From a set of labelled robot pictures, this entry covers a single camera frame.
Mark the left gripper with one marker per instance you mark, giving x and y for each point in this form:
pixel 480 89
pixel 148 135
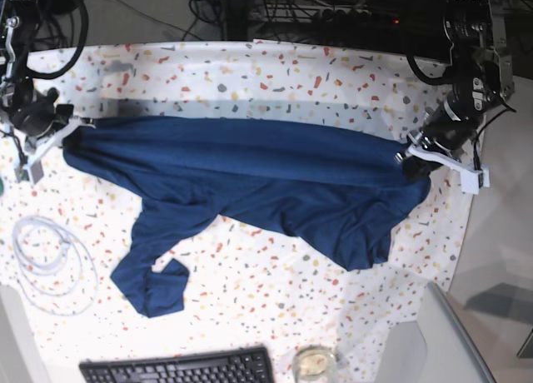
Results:
pixel 448 138

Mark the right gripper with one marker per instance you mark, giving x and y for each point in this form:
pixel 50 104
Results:
pixel 45 125

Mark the dark blue t-shirt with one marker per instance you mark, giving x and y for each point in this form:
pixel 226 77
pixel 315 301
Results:
pixel 338 190

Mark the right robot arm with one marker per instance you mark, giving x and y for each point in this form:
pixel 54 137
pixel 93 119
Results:
pixel 21 22

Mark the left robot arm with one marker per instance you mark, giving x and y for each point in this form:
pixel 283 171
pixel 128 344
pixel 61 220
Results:
pixel 481 79

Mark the terrazzo patterned table cloth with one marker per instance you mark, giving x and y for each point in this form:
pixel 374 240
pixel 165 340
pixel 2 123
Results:
pixel 61 239

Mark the grey monitor edge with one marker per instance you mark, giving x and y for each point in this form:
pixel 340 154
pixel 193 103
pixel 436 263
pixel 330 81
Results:
pixel 451 355

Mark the clear glass jar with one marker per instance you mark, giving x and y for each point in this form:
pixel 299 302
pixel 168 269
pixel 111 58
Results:
pixel 315 364

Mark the black computer keyboard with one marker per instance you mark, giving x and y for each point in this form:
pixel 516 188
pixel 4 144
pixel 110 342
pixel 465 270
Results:
pixel 244 365

